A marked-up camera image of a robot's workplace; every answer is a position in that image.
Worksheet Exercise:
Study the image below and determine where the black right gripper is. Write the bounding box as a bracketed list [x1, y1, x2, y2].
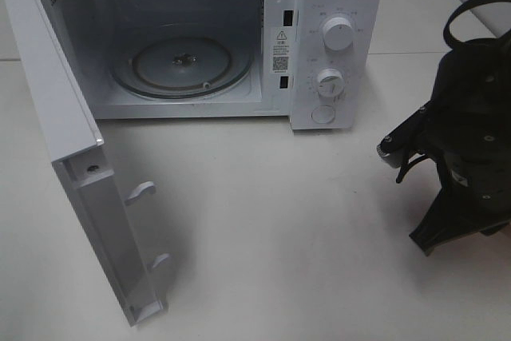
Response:
[409, 145, 510, 256]

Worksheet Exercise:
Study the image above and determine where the white timer knob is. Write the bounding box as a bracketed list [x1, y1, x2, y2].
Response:
[316, 68, 345, 98]

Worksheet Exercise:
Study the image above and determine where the white microwave oven body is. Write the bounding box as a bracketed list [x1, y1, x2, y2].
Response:
[61, 0, 379, 129]

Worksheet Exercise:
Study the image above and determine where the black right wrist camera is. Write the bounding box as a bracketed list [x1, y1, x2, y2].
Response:
[376, 104, 428, 169]

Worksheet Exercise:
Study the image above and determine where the white warning label sticker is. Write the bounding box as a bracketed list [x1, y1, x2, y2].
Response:
[271, 28, 292, 73]

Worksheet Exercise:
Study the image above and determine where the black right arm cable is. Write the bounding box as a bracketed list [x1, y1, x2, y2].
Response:
[394, 0, 511, 184]

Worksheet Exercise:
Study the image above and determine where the upper white power knob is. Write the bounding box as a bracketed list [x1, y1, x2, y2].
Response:
[321, 16, 354, 51]

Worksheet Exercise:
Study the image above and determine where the round white door button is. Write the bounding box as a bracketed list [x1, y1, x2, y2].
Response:
[311, 105, 335, 124]

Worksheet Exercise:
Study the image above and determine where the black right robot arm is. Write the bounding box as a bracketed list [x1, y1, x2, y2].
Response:
[410, 50, 510, 255]

